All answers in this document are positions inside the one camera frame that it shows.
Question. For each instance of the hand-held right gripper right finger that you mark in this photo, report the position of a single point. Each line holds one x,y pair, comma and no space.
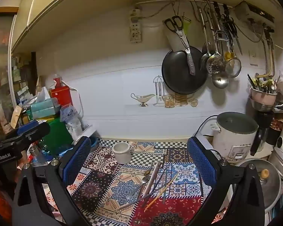
200,163

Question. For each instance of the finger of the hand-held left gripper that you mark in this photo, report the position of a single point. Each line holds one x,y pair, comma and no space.
18,142
30,128

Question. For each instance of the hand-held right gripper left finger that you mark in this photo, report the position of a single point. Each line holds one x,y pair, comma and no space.
76,162

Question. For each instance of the white cup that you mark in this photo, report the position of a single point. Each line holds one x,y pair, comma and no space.
121,154

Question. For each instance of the steel chopstick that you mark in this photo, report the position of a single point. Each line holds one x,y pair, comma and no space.
155,177
152,177

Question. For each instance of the wooden chopstick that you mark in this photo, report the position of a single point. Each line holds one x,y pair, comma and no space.
161,191

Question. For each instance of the grey chopstick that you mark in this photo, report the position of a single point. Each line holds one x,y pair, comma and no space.
141,199

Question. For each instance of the bunch of utensils in holder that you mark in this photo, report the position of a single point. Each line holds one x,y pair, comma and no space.
261,84

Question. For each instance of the small steel cup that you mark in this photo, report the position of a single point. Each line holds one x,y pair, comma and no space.
34,151

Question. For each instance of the teal tissue box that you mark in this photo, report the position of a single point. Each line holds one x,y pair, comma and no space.
43,109

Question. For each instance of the green box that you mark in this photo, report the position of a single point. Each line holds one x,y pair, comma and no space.
57,136

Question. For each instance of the white rice cooker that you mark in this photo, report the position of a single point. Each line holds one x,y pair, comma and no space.
233,141

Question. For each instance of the clear plastic bottle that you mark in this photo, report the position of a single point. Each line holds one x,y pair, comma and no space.
72,122

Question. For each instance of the cluttered shelf of packages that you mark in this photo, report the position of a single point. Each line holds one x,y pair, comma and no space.
7,94

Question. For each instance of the red box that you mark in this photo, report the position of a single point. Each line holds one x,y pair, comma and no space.
61,96

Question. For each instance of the patterned table mat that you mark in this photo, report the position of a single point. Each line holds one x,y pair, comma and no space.
122,188

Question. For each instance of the aluminium pot lid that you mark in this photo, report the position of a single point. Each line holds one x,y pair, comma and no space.
254,186

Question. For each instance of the black plastic scoop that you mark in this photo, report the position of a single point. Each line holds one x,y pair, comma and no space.
261,124

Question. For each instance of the aluminium pot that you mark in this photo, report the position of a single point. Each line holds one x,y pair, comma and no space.
281,162

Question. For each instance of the steel bowl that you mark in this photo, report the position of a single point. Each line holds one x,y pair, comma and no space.
260,107

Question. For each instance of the black frying pan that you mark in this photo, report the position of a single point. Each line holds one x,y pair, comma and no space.
176,75

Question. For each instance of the pink utensil holder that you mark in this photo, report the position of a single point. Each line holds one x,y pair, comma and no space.
263,96

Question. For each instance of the steel slotted spoon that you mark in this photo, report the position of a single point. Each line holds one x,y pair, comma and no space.
215,63

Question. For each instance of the small steel ladle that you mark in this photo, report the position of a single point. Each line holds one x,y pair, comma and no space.
204,60

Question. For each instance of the steel peeler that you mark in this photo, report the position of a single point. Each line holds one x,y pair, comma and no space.
220,35

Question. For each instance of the green peeler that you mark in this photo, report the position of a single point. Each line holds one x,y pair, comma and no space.
187,26

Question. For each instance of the white power strip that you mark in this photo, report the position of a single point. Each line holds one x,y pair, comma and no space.
135,28

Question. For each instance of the kitchenware wall sticker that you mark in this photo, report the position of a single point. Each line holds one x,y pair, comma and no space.
168,100

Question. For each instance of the cream wall cabinet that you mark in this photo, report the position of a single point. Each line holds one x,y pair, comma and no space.
96,9

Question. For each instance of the grey wall box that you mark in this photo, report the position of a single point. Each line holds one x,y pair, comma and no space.
252,11

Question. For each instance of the white hanging rail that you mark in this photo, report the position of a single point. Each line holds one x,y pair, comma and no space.
160,1

